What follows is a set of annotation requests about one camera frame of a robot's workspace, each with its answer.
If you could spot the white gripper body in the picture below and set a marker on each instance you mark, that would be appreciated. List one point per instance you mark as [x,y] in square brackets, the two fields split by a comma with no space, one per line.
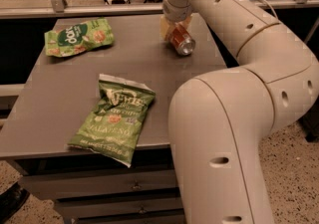
[173,13]

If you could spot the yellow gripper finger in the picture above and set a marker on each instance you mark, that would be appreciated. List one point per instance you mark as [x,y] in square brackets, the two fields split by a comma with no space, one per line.
[166,27]
[185,23]

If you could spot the red coke can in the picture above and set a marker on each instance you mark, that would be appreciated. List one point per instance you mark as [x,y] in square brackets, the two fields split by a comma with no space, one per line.
[183,43]

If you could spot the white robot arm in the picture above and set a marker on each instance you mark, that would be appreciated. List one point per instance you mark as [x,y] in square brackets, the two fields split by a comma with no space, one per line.
[216,120]

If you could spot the green snack bag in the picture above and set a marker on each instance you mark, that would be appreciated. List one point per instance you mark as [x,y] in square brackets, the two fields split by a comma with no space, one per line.
[79,38]

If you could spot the green jalapeno chips bag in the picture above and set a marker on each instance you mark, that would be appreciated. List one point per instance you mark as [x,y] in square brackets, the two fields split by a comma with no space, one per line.
[114,125]

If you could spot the grey drawer cabinet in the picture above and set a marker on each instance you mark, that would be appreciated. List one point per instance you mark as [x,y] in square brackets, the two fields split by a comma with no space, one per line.
[60,121]

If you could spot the black shoe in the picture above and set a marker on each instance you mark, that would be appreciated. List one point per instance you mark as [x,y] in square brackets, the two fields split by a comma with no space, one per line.
[11,201]

